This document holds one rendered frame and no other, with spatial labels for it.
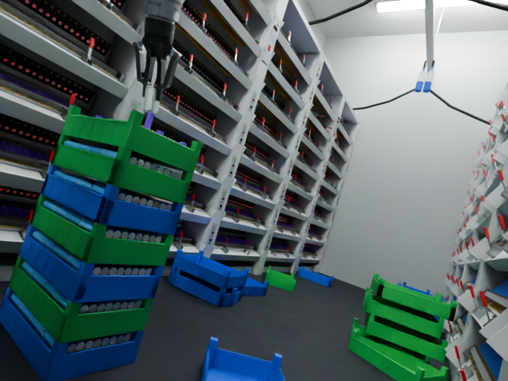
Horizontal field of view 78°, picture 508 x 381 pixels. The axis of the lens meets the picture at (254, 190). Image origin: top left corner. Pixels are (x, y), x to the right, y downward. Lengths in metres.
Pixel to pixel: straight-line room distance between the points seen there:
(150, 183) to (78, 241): 0.18
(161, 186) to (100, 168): 0.13
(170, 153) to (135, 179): 0.10
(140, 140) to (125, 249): 0.24
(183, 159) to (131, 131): 0.15
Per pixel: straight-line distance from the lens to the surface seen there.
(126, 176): 0.70
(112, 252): 0.74
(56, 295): 0.82
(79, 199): 0.78
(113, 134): 0.74
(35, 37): 1.17
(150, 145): 0.72
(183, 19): 1.51
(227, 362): 0.97
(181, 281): 1.55
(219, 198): 1.76
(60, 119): 1.19
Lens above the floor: 0.43
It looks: 4 degrees up
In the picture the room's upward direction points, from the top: 17 degrees clockwise
